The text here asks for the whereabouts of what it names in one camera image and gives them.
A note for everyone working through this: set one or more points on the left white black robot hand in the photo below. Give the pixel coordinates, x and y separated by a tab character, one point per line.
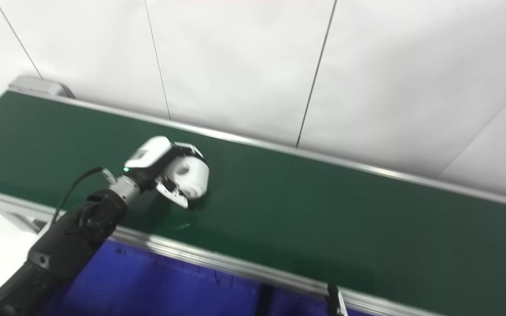
149	158

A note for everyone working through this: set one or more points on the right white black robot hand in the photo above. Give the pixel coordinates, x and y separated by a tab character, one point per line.
335	303

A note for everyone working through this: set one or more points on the white cylindrical plastic part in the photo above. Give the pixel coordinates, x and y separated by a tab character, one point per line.
191	175

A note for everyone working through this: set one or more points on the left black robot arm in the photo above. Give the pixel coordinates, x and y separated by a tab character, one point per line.
68	237

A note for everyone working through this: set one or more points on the blue plastic bin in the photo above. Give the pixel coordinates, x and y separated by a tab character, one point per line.
147	285
297	307

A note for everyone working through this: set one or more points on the green conveyor belt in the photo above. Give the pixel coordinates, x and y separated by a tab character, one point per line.
218	259
323	210

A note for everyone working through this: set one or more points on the grey conveyor support leg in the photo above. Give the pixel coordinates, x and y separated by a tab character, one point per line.
20	217

